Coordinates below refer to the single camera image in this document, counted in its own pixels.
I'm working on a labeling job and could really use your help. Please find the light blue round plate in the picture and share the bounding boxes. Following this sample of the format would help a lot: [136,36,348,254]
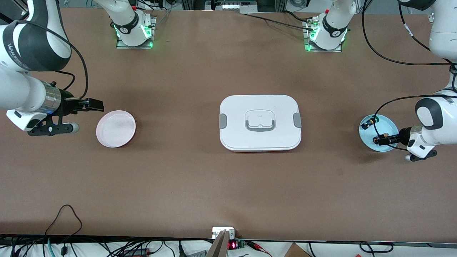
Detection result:
[359,114,400,153]

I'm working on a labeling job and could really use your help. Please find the pink round plate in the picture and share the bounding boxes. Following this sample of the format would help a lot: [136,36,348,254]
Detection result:
[96,110,136,148]

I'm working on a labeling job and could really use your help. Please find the white lunch box grey latches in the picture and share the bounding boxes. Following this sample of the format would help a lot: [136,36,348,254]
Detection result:
[219,95,302,152]

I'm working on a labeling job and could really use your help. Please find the brown cardboard piece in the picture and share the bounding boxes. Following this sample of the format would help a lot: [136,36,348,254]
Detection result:
[284,243,312,257]

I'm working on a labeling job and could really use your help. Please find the black power adapter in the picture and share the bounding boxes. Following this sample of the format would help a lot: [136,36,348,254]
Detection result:
[123,248,151,257]

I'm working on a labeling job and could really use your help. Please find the red probe leads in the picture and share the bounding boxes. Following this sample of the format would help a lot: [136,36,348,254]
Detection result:
[249,242,273,256]

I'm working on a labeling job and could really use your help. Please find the white socket box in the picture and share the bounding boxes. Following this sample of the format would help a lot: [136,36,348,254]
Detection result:
[212,227,236,239]

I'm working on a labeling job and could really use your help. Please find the grey metal bar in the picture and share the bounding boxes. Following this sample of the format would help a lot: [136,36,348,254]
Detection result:
[206,230,230,257]

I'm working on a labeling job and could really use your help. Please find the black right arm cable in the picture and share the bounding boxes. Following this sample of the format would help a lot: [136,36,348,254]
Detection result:
[43,29,89,100]

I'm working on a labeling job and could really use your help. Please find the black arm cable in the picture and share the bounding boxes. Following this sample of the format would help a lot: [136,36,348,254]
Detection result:
[362,0,457,151]
[43,29,89,100]

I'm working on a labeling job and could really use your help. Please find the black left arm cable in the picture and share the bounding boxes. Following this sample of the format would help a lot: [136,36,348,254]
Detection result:
[362,0,457,151]

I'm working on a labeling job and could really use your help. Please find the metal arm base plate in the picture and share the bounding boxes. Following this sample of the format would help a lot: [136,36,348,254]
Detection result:
[303,19,343,53]
[116,16,157,50]

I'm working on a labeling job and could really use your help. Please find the black looped cable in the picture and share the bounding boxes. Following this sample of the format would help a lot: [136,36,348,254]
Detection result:
[45,204,84,238]

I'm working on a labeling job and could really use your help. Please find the thin black tagged cable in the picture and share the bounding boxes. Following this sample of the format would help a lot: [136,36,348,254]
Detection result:
[397,2,434,52]

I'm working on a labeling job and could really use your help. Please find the black coiled cable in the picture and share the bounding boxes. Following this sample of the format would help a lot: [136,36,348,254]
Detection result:
[358,242,394,255]

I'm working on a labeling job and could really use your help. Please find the black cable on table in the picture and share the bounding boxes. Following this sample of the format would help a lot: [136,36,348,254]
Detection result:
[246,11,318,31]

